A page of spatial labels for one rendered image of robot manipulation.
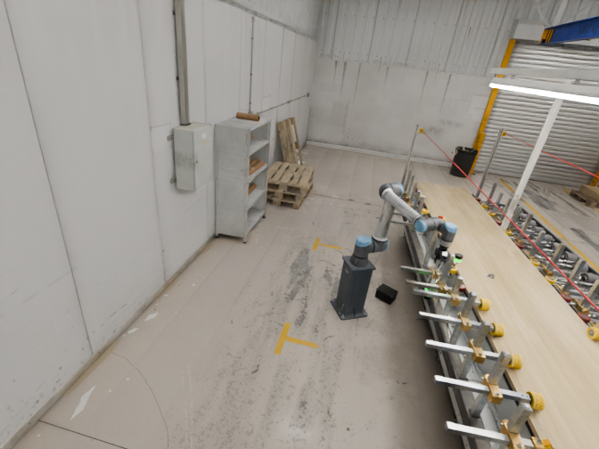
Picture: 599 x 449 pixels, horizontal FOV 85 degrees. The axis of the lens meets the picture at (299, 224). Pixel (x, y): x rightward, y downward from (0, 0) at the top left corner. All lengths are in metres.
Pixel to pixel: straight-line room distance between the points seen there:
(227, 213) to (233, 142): 0.96
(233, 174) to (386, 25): 6.96
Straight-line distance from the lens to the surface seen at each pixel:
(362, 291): 3.46
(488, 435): 1.91
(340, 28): 10.20
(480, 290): 2.94
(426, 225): 2.61
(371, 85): 10.10
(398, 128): 10.23
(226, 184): 4.34
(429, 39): 10.21
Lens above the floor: 2.35
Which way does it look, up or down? 27 degrees down
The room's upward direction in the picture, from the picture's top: 7 degrees clockwise
